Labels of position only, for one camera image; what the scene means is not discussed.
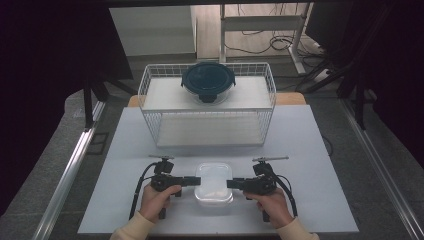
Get white power strip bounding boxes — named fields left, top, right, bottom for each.
left=312, top=68, right=332, bottom=83

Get metal floor rail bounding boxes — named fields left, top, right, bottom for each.
left=339, top=99, right=424, bottom=240
left=31, top=99, right=107, bottom=240

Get black floor cables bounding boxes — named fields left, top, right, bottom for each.
left=223, top=3, right=323, bottom=57

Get white metal desk frame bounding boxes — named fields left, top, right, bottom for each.
left=218, top=3, right=313, bottom=75

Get round dark-lidded glass container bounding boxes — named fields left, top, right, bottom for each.
left=180, top=61, right=237, bottom=105

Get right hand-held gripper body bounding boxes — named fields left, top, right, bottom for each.
left=248, top=155, right=290, bottom=196

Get person's right hand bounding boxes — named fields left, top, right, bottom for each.
left=246, top=188, right=296, bottom=230

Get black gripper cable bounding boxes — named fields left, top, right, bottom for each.
left=265, top=163, right=299, bottom=218
left=128, top=162, right=158, bottom=220

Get black metal stand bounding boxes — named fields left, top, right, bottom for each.
left=82, top=78, right=138, bottom=132
left=298, top=59, right=371, bottom=131

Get person's left hand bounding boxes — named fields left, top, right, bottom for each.
left=139, top=183, right=183, bottom=224

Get white cabinet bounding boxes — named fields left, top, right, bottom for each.
left=109, top=5, right=198, bottom=57

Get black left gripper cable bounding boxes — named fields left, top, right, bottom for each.
left=128, top=162, right=158, bottom=220

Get white square food container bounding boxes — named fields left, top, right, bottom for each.
left=194, top=162, right=235, bottom=207

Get white wire shelf rack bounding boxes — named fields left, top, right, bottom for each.
left=137, top=62, right=278, bottom=148

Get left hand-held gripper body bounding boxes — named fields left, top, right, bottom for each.
left=148, top=154, right=183, bottom=198

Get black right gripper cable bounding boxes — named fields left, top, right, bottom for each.
left=265, top=163, right=299, bottom=218

